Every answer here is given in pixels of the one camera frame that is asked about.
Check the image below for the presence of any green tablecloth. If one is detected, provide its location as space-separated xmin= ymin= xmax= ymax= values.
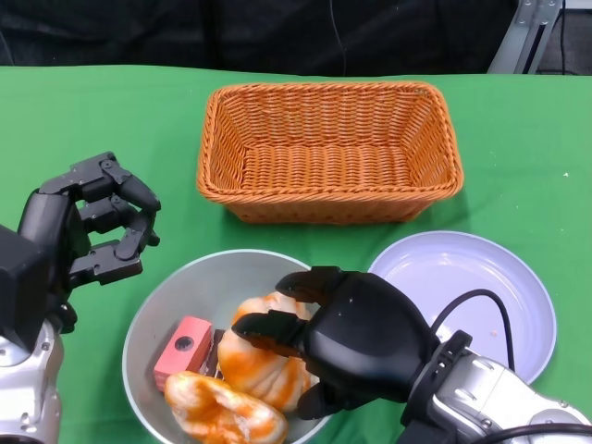
xmin=0 ymin=64 xmax=592 ymax=444

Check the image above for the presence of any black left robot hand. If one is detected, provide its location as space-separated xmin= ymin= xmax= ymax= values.
xmin=0 ymin=151 xmax=162 ymax=352

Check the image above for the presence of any orange wicker basket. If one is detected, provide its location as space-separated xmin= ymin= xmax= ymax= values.
xmin=196 ymin=81 xmax=465 ymax=227

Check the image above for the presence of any pale lavender plate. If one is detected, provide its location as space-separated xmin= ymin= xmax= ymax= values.
xmin=367 ymin=230 xmax=558 ymax=386

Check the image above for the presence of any grey green bowl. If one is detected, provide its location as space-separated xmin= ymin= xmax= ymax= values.
xmin=121 ymin=249 xmax=341 ymax=444

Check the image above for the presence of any pink cake block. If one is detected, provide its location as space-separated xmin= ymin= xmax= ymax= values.
xmin=154 ymin=315 xmax=213 ymax=393

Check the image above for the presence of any brown chocolate cake slice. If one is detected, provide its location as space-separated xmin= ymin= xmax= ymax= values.
xmin=198 ymin=327 xmax=228 ymax=378

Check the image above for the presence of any aluminium profile frame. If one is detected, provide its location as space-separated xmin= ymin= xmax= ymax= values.
xmin=487 ymin=0 xmax=568 ymax=75

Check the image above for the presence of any black backdrop cloth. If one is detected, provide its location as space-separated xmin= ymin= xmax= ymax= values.
xmin=0 ymin=0 xmax=519 ymax=79

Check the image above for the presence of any orange striped bread bun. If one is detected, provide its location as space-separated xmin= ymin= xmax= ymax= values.
xmin=164 ymin=369 xmax=289 ymax=444
xmin=216 ymin=290 xmax=321 ymax=413

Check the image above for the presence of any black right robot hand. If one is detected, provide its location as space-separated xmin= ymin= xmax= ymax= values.
xmin=230 ymin=265 xmax=440 ymax=421

